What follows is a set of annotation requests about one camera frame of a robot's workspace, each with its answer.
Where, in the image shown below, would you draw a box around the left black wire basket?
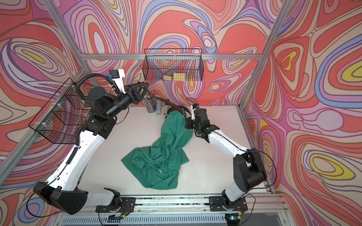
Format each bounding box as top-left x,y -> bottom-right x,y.
28,78 -> 91,144

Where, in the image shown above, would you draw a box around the light blue stapler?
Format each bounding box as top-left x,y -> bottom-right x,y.
156,100 -> 162,115

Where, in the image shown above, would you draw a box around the clear cup of pencils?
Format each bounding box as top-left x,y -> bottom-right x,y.
144,95 -> 156,113

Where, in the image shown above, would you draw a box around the back black wire basket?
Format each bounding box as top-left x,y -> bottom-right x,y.
142,48 -> 204,82

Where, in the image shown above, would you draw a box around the black leather belt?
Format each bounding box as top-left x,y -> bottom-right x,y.
153,96 -> 191,115

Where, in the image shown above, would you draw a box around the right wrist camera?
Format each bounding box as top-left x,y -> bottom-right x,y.
190,103 -> 199,120

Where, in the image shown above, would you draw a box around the aluminium front rail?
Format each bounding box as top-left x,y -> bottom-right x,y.
56,193 -> 286,215

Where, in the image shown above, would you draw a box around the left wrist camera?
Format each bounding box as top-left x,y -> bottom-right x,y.
107,69 -> 126,95

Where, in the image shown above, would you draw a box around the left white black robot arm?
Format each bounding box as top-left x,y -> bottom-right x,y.
33,82 -> 149,215

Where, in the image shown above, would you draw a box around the black wire basket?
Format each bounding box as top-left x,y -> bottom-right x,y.
28,78 -> 91,144
142,48 -> 204,82

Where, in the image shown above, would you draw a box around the green trousers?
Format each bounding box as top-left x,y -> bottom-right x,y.
122,111 -> 193,190

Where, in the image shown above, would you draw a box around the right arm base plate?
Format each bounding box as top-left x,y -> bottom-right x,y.
206,196 -> 248,213

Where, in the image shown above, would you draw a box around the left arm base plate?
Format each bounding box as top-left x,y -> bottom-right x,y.
96,197 -> 136,213

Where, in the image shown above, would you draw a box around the yellow sticky note pad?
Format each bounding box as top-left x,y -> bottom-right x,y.
173,73 -> 186,81

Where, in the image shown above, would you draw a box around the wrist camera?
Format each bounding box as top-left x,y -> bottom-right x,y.
107,69 -> 126,95
190,103 -> 199,120

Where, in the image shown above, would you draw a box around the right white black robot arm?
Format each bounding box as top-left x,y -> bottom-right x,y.
185,104 -> 267,204

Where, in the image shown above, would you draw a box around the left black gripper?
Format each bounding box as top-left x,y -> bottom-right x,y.
104,82 -> 148,121

